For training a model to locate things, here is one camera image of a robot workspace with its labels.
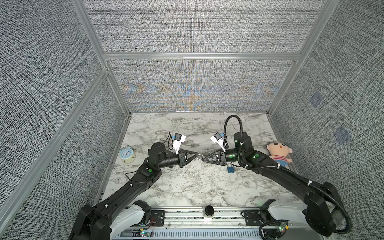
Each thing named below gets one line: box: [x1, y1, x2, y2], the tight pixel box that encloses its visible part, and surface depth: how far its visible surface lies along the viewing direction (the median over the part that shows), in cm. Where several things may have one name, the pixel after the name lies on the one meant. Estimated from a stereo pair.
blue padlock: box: [227, 162, 235, 173], surface depth 91 cm
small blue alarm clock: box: [119, 146, 136, 164], surface depth 94 cm
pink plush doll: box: [267, 142, 293, 170], surface depth 92 cm
